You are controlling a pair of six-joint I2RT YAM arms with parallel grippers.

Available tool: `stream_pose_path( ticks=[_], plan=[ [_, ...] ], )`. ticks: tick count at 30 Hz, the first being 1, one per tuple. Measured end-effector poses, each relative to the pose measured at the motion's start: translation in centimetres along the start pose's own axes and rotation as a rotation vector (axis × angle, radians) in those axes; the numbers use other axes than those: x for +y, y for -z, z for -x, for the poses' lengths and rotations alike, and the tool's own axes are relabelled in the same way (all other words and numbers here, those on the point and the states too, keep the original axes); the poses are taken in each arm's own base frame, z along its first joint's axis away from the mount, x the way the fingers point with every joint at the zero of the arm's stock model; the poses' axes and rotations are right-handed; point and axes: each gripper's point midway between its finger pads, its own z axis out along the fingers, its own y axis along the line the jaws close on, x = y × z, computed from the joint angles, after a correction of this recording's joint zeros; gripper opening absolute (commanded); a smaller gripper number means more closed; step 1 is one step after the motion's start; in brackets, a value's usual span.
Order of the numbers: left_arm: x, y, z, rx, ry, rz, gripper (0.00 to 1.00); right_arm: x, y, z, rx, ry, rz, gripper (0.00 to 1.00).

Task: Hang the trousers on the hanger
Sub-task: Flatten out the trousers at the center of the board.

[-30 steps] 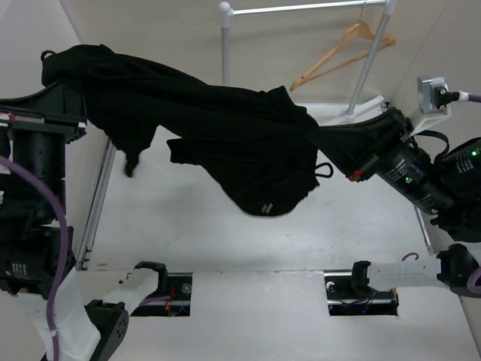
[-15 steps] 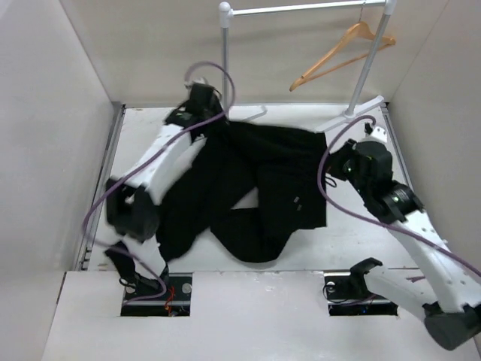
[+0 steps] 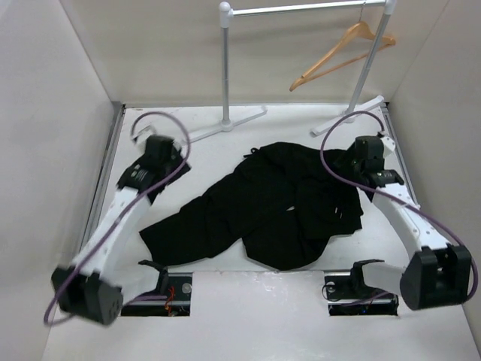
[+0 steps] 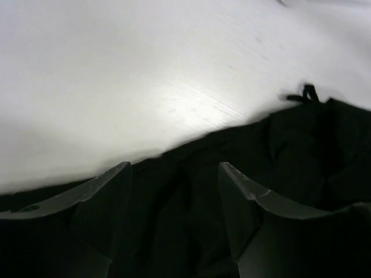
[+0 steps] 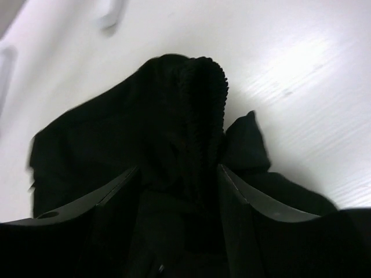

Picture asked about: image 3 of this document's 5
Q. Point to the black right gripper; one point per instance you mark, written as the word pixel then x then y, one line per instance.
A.
pixel 344 160

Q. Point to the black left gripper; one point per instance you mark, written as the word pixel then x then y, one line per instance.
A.
pixel 179 174

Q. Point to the black trousers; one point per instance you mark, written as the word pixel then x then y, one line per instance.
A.
pixel 280 201

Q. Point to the wooden clothes hanger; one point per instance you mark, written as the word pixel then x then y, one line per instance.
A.
pixel 360 30

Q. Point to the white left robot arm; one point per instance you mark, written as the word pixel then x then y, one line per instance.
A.
pixel 90 286

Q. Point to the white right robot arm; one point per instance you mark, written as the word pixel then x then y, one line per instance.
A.
pixel 438 272

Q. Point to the white metal clothes rack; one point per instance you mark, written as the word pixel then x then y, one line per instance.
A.
pixel 289 50

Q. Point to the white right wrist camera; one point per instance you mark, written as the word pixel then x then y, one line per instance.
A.
pixel 389 145

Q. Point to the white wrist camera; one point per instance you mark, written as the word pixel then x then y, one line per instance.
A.
pixel 141 138
pixel 389 145

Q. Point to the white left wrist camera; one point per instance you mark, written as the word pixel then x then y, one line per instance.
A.
pixel 141 138

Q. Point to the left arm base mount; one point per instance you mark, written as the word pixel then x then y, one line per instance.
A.
pixel 171 296

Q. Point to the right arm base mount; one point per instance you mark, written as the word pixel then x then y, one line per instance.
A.
pixel 347 294

